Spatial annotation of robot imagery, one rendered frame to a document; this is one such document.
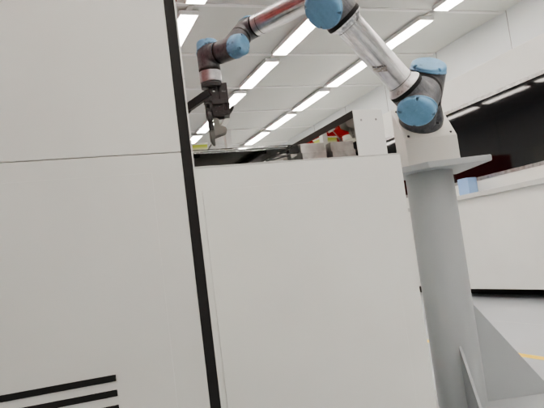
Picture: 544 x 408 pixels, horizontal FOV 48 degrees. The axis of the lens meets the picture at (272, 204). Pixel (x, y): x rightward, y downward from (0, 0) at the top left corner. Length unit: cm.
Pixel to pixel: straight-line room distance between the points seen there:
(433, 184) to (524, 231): 304
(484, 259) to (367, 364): 392
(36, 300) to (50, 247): 10
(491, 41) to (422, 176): 501
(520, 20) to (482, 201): 212
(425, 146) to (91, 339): 132
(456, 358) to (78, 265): 132
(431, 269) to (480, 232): 339
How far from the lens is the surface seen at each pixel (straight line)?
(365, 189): 164
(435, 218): 209
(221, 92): 211
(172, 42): 134
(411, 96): 192
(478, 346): 218
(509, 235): 521
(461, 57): 739
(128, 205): 124
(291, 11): 207
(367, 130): 175
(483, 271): 551
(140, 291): 123
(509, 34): 684
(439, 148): 213
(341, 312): 158
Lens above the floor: 58
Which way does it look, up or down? 5 degrees up
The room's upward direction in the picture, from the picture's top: 7 degrees counter-clockwise
